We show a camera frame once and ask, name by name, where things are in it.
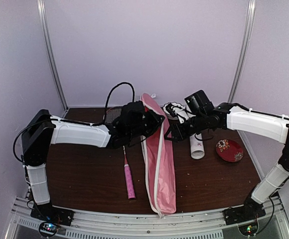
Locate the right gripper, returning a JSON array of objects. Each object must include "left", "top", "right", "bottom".
[{"left": 164, "top": 113, "right": 208, "bottom": 143}]

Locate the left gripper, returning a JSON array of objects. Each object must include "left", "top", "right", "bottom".
[{"left": 128, "top": 109, "right": 166, "bottom": 141}]

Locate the white shuttlecock tube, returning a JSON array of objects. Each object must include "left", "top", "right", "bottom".
[{"left": 190, "top": 133, "right": 205, "bottom": 160}]

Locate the pink racket bag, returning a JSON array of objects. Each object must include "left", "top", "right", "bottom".
[{"left": 139, "top": 93, "right": 177, "bottom": 220}]

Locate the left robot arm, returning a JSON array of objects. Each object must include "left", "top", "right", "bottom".
[{"left": 21, "top": 101, "right": 165, "bottom": 221}]

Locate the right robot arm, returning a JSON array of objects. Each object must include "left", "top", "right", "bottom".
[{"left": 163, "top": 90, "right": 289, "bottom": 220}]

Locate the pink badminton racket left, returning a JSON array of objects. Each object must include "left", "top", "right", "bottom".
[{"left": 105, "top": 107, "right": 136, "bottom": 200}]

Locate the white scalloped bowl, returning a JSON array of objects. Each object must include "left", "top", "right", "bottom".
[{"left": 162, "top": 102, "right": 188, "bottom": 121}]

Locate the red floral plate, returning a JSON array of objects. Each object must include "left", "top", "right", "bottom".
[{"left": 215, "top": 139, "right": 244, "bottom": 162}]

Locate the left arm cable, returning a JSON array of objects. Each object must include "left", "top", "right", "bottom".
[{"left": 104, "top": 82, "right": 136, "bottom": 120}]

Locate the metal base rail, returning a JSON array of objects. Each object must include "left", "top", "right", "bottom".
[{"left": 2, "top": 196, "right": 289, "bottom": 239}]

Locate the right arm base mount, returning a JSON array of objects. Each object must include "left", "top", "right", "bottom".
[{"left": 223, "top": 202, "right": 266, "bottom": 237}]

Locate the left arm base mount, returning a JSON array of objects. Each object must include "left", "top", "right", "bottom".
[{"left": 30, "top": 203, "right": 74, "bottom": 238}]

